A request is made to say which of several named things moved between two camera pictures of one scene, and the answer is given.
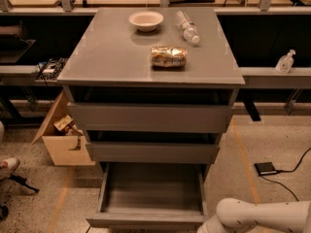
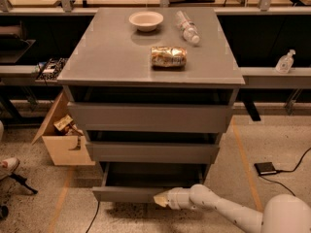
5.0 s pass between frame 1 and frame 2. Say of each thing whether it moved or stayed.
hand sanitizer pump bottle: stayed
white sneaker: stayed
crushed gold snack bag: stayed
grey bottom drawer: moved
